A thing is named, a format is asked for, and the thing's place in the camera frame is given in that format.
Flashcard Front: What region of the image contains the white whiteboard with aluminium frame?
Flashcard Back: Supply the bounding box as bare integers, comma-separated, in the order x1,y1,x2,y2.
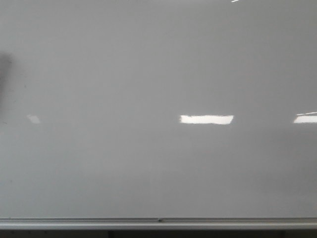
0,0,317,230

